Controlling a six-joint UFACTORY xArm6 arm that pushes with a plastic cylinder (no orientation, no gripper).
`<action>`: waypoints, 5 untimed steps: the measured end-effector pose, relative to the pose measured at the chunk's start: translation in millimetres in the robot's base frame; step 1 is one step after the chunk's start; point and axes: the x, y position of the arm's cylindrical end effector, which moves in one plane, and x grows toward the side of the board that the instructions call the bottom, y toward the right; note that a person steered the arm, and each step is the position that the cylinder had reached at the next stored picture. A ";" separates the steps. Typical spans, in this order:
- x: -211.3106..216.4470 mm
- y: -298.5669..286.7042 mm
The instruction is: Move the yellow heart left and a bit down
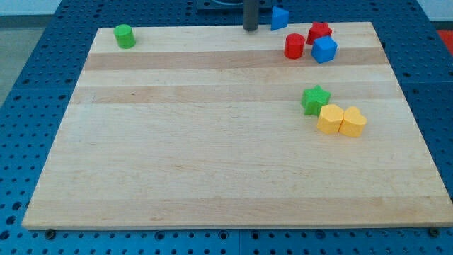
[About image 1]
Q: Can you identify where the red cylinder block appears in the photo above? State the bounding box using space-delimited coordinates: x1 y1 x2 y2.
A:
284 33 305 60

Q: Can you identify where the yellow hexagon block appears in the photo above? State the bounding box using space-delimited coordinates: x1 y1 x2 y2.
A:
316 104 344 135

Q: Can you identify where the green star block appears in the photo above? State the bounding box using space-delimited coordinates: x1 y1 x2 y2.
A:
301 85 331 116

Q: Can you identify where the blue cube block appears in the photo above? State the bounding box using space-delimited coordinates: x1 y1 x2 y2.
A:
311 36 338 64

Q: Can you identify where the wooden board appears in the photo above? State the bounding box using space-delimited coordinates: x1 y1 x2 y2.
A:
22 22 452 230

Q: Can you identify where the yellow heart block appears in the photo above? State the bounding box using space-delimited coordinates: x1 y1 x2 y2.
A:
339 106 367 137

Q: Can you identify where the green cylinder block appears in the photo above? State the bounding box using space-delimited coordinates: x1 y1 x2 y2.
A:
113 24 136 49

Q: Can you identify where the blue triangular prism block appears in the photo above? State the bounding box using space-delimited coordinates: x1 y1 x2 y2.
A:
270 6 289 30

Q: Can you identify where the red star block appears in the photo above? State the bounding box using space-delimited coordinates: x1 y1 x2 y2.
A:
306 22 333 45

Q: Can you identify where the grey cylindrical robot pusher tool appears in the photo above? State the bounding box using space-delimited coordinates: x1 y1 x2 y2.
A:
243 0 259 32

